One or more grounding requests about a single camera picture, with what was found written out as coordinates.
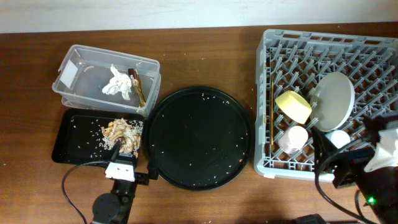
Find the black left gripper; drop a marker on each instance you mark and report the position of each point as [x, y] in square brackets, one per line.
[143, 178]

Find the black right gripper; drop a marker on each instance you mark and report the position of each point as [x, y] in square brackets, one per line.
[351, 163]

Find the light blue plastic cup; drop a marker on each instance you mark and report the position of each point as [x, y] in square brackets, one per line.
[339, 138]

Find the food scraps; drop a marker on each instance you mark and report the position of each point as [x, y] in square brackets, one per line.
[128, 133]

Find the grey round plate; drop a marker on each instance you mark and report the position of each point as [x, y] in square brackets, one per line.
[334, 97]

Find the pink plastic cup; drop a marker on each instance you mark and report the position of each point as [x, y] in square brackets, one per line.
[293, 139]

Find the yellow bowl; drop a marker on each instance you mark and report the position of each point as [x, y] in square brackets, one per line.
[294, 106]

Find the gold foil wrapper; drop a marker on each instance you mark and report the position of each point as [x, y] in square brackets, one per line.
[136, 82]

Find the white tissue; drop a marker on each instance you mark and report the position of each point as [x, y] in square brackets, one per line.
[120, 83]

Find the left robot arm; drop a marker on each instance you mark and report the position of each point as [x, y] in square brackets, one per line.
[115, 206]

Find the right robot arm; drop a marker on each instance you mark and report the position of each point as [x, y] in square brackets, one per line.
[382, 199]

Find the grey dishwasher rack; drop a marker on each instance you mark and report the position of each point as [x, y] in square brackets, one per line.
[297, 61]

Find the rectangular black tray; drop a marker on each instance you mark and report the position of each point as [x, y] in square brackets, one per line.
[80, 139]

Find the round black tray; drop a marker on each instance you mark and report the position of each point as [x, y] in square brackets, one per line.
[201, 138]

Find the clear plastic bin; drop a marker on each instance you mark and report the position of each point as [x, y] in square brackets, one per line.
[85, 71]

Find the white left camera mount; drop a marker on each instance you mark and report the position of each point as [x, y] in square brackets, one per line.
[119, 171]

